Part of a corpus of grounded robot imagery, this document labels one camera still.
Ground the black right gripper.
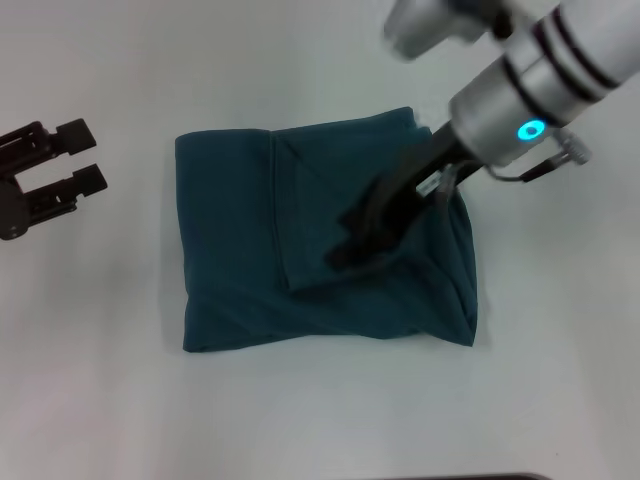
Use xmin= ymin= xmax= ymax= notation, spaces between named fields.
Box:
xmin=324 ymin=124 xmax=484 ymax=274

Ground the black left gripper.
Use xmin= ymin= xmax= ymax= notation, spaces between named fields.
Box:
xmin=0 ymin=118 xmax=109 ymax=242

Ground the teal t-shirt with FREE print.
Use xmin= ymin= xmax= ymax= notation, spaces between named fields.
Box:
xmin=174 ymin=105 xmax=481 ymax=354

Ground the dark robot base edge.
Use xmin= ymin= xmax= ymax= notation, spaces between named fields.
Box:
xmin=439 ymin=471 xmax=547 ymax=480

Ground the clear network cable plug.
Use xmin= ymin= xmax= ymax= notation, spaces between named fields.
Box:
xmin=433 ymin=168 xmax=459 ymax=207

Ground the thin dark cable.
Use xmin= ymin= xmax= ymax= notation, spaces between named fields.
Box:
xmin=487 ymin=155 xmax=564 ymax=185

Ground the silver cable plug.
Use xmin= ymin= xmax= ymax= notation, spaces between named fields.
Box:
xmin=549 ymin=132 xmax=592 ymax=166

